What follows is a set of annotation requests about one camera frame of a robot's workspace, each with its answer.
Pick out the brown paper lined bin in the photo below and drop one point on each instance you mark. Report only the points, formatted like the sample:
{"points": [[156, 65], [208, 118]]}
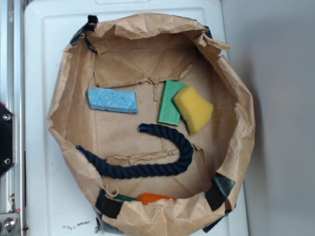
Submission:
{"points": [[140, 53]]}

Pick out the black mounting bracket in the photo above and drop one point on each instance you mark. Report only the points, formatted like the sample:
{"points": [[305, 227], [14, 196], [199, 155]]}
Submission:
{"points": [[7, 140]]}

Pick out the aluminium frame rail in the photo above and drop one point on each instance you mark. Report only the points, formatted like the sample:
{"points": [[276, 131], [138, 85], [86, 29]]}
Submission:
{"points": [[13, 210]]}

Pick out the green rectangular block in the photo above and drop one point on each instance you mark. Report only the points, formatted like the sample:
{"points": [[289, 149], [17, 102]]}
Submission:
{"points": [[168, 113]]}

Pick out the white plastic tray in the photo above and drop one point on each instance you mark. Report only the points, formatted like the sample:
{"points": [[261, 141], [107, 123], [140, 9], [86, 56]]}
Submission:
{"points": [[56, 205]]}

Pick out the light blue sponge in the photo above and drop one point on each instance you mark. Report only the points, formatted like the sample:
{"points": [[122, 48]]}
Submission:
{"points": [[106, 99]]}

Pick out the yellow sponge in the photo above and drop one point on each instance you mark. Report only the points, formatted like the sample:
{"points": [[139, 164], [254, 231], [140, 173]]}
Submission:
{"points": [[194, 109]]}

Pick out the orange toy carrot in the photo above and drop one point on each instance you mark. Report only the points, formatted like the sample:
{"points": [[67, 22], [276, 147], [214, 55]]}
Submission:
{"points": [[145, 198]]}

